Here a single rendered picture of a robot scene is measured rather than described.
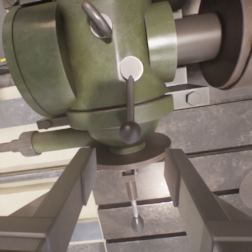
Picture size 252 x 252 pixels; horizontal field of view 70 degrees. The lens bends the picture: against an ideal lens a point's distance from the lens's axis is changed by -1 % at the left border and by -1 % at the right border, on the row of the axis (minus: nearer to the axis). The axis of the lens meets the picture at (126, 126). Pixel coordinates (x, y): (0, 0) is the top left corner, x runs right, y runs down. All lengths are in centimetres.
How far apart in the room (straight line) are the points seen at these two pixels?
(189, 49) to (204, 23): 4
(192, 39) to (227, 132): 39
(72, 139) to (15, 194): 88
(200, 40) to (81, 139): 28
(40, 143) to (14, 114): 59
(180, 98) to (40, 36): 24
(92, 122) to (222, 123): 46
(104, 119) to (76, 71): 9
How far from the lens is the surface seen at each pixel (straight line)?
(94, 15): 22
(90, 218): 117
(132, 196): 35
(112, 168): 32
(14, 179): 118
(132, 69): 25
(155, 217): 75
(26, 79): 30
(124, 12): 29
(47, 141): 41
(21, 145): 44
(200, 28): 34
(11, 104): 100
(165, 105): 29
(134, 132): 22
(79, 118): 28
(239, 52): 31
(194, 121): 60
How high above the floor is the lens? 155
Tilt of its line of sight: 75 degrees down
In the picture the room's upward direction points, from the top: 174 degrees counter-clockwise
